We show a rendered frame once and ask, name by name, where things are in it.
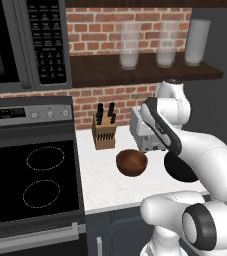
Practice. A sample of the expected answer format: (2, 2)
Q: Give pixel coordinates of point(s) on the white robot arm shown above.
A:
(211, 156)

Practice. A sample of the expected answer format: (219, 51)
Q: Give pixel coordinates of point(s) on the brown wooden bowl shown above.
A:
(131, 163)

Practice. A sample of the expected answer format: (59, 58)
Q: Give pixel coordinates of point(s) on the black bowl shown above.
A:
(180, 171)

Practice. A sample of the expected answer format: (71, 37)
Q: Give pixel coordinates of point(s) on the dark wooden upper cabinet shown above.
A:
(151, 3)

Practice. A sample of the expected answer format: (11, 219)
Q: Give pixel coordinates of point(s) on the wooden knife block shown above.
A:
(105, 145)

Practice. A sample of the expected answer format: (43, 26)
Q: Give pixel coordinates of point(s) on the silver toaster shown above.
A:
(136, 123)

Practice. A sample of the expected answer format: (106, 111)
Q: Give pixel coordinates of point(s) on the silver stove knob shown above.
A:
(65, 112)
(34, 115)
(50, 114)

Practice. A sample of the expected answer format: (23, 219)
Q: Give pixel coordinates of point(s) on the tall clear glass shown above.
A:
(166, 50)
(129, 50)
(196, 43)

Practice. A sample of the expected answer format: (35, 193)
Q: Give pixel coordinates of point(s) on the dark grey drawer front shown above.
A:
(126, 218)

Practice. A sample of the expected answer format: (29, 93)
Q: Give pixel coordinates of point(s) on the black and steel stove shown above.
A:
(18, 186)

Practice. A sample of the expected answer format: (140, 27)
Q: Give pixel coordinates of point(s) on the dark grey cupboard door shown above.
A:
(125, 243)

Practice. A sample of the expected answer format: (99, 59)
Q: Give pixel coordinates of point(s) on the grey microwave oven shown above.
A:
(5, 40)

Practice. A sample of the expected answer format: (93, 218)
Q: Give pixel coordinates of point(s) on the dark wooden wall shelf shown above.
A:
(101, 71)

